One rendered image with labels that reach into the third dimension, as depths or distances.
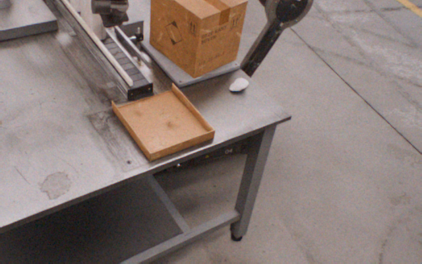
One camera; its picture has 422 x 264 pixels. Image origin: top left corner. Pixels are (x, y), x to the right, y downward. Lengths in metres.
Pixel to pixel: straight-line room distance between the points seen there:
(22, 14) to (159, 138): 0.89
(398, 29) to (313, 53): 0.82
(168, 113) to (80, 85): 0.37
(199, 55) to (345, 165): 1.40
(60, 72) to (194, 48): 0.54
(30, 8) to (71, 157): 0.87
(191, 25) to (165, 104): 0.31
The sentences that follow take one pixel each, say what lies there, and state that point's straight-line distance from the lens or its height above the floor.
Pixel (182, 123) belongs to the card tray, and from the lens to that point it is 1.78.
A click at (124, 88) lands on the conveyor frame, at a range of 1.88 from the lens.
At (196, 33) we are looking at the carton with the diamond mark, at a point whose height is 1.05.
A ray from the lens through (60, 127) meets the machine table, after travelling 1.77.
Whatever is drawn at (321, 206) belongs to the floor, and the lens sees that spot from 2.75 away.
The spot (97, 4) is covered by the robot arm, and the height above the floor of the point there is 1.14.
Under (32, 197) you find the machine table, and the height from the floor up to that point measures 0.83.
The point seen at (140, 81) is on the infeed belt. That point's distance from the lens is 1.88.
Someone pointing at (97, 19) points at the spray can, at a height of 0.98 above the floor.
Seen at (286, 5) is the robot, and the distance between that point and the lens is 2.47.
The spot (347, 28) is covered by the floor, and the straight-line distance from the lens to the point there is 4.26.
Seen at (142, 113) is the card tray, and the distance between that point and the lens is 1.80.
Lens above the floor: 2.03
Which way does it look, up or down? 43 degrees down
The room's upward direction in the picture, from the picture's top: 6 degrees clockwise
